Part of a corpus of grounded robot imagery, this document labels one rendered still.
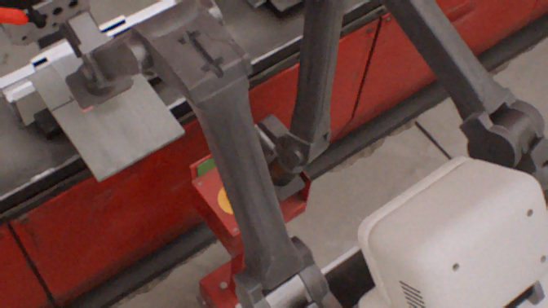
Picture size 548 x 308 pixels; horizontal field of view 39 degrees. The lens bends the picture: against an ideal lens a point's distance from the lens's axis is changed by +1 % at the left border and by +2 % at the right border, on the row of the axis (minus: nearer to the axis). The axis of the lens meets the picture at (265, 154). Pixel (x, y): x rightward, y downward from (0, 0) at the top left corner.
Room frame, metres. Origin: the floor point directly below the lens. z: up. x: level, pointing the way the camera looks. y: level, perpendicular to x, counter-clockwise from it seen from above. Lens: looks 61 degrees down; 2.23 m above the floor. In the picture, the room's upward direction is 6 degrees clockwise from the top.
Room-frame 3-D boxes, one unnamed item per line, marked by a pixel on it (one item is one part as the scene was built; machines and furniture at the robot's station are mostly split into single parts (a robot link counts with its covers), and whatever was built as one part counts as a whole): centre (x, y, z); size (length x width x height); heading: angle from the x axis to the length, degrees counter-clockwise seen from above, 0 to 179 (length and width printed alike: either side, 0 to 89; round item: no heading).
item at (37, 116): (0.86, 0.33, 0.89); 0.30 x 0.05 x 0.03; 131
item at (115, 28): (0.90, 0.38, 0.98); 0.20 x 0.03 x 0.03; 131
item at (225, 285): (0.74, 0.02, 0.13); 0.10 x 0.10 x 0.01; 42
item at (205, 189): (0.74, 0.02, 0.75); 0.20 x 0.16 x 0.18; 132
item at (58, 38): (0.88, 0.40, 1.07); 0.10 x 0.02 x 0.10; 131
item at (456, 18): (1.42, -0.48, 0.58); 0.15 x 0.02 x 0.07; 131
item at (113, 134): (0.76, 0.31, 1.00); 0.26 x 0.18 x 0.01; 41
